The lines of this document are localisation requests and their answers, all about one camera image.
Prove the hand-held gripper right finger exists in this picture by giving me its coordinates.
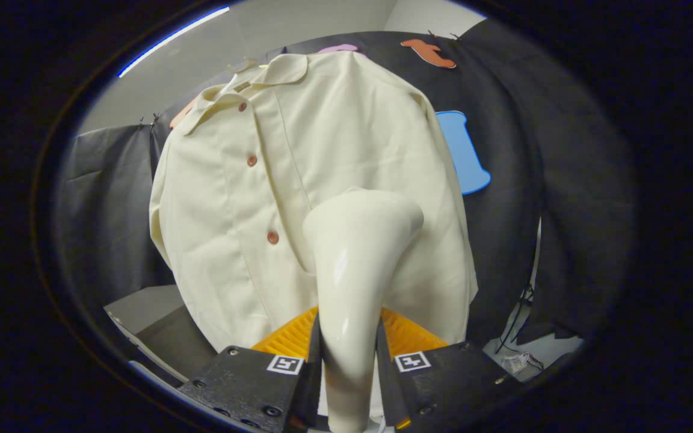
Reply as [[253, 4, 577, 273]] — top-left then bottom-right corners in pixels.
[[375, 308, 519, 431]]

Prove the white garment steamer head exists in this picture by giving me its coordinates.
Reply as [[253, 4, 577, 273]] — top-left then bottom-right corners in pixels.
[[303, 188, 424, 433]]

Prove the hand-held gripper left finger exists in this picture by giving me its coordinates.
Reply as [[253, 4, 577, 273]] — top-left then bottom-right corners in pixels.
[[178, 307, 323, 433]]

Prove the cream button-up shirt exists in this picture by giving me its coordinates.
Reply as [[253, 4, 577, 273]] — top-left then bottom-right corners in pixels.
[[149, 51, 479, 352]]

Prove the black backdrop cloth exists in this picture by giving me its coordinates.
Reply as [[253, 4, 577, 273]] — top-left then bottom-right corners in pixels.
[[55, 18, 636, 349]]

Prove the grey drawer cabinet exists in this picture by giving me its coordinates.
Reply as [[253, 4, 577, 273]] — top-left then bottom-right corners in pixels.
[[104, 284, 218, 385]]

